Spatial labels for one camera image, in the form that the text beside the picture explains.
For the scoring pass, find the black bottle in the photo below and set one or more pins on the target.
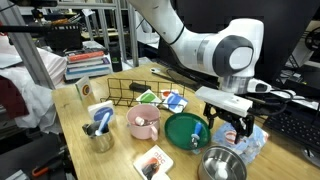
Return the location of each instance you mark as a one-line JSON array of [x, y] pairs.
[[115, 55]]

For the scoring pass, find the marshmallow pack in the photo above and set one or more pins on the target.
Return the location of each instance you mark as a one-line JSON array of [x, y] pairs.
[[248, 147]]

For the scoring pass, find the blue circle board book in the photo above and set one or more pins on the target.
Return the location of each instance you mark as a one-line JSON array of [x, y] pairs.
[[97, 111]]

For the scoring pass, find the blue handled scoop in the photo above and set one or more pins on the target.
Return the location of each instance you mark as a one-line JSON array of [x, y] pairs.
[[104, 121]]

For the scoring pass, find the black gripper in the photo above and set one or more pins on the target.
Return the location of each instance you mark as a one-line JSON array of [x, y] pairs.
[[242, 125]]

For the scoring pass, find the black keyboard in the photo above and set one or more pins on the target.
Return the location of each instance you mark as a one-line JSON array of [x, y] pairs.
[[299, 127]]

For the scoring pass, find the blue handled utensil on plate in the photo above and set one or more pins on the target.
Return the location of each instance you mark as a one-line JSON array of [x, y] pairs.
[[195, 136]]

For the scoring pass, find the birds board book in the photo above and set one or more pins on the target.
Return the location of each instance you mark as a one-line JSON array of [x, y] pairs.
[[165, 93]]

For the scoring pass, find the abc board book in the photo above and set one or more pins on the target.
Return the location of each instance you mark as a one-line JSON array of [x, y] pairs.
[[154, 164]]

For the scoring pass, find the steel cup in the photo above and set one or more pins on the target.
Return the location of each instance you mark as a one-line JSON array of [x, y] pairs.
[[101, 143]]

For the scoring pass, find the black wire rack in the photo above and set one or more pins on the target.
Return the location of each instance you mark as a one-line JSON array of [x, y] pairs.
[[123, 92]]

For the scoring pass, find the white cloth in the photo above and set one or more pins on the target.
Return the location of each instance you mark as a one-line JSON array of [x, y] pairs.
[[38, 99]]

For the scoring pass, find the steel bowl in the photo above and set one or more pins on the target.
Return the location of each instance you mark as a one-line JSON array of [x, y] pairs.
[[221, 163]]

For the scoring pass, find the blue cover board book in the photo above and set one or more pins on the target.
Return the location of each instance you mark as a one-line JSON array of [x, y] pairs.
[[175, 103]]

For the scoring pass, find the stack of books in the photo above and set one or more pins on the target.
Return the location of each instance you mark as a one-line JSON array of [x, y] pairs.
[[89, 64]]

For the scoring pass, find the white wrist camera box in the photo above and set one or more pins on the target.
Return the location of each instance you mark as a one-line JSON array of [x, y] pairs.
[[224, 100]]

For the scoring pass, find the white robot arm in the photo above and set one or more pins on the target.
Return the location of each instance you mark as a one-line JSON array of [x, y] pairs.
[[230, 55]]

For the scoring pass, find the green cover board book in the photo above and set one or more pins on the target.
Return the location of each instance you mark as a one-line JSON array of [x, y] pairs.
[[148, 97]]

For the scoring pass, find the green plate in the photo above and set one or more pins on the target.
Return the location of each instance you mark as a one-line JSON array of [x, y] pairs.
[[180, 127]]

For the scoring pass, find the pink mug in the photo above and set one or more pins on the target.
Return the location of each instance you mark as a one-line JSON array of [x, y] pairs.
[[144, 121]]

